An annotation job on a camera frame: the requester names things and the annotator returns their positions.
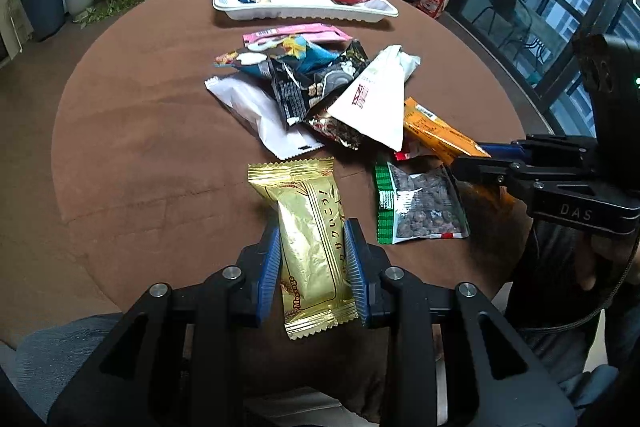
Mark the orange snack packet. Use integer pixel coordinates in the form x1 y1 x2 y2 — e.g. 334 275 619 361
404 98 489 167

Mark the gold foil snack pack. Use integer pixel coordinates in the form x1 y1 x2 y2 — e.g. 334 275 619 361
247 157 358 340

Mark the green edged nut packet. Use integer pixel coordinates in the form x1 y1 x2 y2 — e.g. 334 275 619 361
374 162 470 245

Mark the red white candy packet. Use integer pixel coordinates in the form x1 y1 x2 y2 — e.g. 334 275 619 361
393 140 434 161

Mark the large white snack bag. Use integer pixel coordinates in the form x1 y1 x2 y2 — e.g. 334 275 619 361
328 44 421 152

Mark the dark red chocolate packet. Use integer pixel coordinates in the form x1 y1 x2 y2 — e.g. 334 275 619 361
303 106 374 150

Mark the white snack packet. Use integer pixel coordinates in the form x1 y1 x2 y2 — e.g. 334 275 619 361
204 72 323 160

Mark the black snack bag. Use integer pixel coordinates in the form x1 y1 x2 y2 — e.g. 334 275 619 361
269 39 369 127

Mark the light blue mushroom chips bag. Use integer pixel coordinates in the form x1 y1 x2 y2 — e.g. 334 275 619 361
214 36 338 79

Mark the pink snack packet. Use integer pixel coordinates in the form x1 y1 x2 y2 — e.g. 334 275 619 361
242 23 352 51

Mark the black balcony chair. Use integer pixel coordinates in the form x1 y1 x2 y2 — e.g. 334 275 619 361
471 0 533 48

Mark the red box on floor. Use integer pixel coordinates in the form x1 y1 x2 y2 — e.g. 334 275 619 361
418 0 446 18

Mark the white plastic tray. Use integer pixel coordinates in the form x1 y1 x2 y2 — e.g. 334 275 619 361
212 0 399 23

